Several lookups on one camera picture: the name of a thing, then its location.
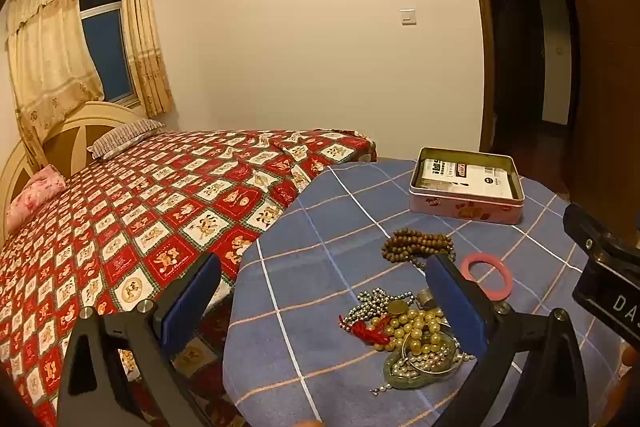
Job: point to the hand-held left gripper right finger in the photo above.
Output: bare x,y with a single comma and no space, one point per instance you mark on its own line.
457,307

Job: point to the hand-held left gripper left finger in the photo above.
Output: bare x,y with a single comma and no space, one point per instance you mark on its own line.
192,302

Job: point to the small bead strand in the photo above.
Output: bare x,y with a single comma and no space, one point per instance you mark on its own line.
425,359

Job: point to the thin silver bangle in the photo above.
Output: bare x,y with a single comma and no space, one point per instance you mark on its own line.
436,371

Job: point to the pink tin box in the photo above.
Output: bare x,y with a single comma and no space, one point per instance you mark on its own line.
460,209

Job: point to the small metal cup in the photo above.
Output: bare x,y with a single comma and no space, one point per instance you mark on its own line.
426,298

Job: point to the gold round pendant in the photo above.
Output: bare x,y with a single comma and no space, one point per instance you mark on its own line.
397,307

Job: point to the green jade bangle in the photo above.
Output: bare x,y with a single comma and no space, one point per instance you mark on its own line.
400,379

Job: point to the red printed bed sheet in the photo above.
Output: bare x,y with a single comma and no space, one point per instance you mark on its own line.
150,217

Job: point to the white paper card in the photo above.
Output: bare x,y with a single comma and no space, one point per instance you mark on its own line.
465,179

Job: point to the blue checked tablecloth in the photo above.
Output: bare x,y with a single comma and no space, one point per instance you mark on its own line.
320,257

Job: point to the striped pillow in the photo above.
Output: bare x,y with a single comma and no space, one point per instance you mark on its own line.
122,139

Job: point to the pink floral pillow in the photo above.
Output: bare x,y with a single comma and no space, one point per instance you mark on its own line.
35,197

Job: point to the brown wooden door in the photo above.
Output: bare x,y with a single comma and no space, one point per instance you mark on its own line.
610,82

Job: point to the cream bed headboard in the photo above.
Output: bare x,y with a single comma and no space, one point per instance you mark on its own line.
70,132

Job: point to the window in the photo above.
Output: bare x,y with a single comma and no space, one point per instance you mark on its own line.
107,47

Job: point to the narrow cream curtain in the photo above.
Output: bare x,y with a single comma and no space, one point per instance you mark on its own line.
145,37

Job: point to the wide cream curtain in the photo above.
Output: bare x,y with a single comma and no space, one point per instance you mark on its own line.
45,57

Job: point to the white light switch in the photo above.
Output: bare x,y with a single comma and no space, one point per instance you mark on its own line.
408,17

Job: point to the wooden door frame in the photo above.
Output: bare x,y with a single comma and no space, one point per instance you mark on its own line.
477,7

